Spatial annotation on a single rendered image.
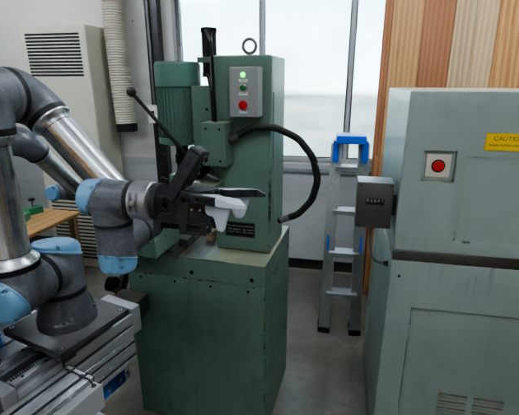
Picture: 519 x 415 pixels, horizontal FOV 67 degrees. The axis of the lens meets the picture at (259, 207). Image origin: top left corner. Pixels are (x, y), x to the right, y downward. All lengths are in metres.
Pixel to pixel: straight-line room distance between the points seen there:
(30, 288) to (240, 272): 0.73
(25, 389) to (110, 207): 0.53
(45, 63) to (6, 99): 2.34
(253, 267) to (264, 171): 0.35
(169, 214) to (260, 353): 0.98
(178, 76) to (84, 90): 1.63
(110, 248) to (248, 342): 0.92
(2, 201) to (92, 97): 2.18
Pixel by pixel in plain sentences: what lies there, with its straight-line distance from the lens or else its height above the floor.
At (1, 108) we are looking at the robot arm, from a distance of 0.92.
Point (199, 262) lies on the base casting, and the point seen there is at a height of 0.79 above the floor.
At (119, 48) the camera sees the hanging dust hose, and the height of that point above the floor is 1.66.
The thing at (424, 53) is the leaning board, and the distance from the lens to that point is 2.78.
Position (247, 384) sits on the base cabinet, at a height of 0.26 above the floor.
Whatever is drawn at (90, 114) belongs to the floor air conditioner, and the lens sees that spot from 3.10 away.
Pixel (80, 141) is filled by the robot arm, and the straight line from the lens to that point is 0.97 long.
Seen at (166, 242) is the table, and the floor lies 0.87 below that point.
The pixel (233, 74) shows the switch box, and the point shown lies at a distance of 1.35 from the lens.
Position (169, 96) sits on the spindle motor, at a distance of 1.55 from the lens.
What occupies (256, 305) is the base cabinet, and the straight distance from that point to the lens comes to 1.51.
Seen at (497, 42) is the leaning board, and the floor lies 1.65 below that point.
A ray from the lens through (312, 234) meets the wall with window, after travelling 3.06.
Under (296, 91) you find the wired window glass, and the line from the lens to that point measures 2.93.
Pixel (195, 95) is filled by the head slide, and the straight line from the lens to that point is 1.52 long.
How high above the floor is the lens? 1.43
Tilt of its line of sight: 18 degrees down
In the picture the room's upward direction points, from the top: straight up
